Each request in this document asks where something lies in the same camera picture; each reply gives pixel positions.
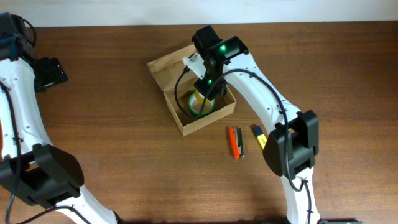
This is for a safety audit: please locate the small yellow tape roll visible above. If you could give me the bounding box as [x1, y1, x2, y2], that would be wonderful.
[194, 90, 212, 105]

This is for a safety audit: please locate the green tape roll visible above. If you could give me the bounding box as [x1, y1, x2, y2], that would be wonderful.
[188, 91, 215, 117]

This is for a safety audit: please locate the brown cardboard box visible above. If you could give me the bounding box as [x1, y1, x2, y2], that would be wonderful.
[148, 45, 236, 136]

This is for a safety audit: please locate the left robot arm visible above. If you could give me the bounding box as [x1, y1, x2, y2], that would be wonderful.
[1, 12, 122, 223]

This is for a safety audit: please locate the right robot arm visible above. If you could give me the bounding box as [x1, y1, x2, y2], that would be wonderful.
[184, 26, 320, 223]

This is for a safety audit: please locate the orange stapler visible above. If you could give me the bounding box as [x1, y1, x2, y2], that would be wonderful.
[229, 127, 244, 159]

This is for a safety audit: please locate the yellow highlighter marker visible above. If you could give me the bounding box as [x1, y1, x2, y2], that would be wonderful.
[252, 125, 267, 149]

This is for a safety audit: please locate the right black cable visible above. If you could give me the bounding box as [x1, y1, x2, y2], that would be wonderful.
[174, 65, 313, 224]

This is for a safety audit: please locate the black cable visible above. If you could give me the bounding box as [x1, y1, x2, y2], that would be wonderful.
[0, 18, 91, 224]
[174, 65, 313, 224]

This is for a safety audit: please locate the left black cable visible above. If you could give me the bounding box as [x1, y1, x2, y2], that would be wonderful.
[0, 18, 91, 224]

